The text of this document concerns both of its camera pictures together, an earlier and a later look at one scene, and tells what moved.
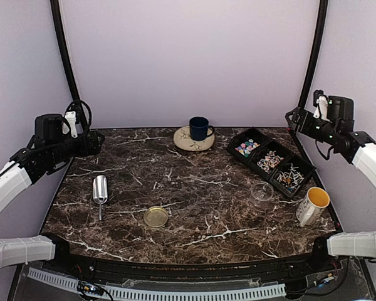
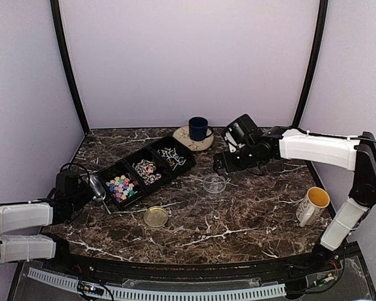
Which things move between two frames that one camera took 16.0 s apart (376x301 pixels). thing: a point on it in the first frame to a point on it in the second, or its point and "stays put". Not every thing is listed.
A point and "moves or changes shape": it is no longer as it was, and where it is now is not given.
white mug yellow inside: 309,209 stays put
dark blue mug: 199,128 stays put
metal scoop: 100,191 moves or changes shape
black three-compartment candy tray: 272,160 to 131,177
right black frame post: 318,51 stays put
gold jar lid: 156,216 stays put
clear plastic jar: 262,190 to 214,184
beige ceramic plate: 182,139 stays put
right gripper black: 299,112 to 229,164
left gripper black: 94,147 to 89,193
